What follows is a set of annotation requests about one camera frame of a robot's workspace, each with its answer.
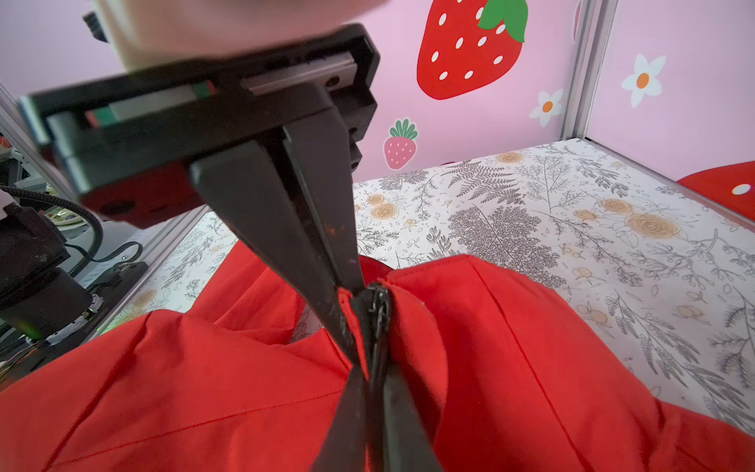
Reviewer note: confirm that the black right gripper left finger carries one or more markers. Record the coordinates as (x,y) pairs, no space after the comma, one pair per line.
(345,446)

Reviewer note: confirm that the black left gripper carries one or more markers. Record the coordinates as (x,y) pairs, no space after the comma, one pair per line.
(136,169)

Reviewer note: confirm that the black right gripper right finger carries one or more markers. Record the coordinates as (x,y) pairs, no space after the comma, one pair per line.
(406,445)

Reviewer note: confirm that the red zip-up jacket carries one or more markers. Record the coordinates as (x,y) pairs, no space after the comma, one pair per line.
(463,365)

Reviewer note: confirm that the floral grey table cloth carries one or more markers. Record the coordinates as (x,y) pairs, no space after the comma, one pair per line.
(666,281)

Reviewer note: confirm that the right aluminium corner post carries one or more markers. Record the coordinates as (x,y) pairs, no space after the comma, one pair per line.
(592,40)

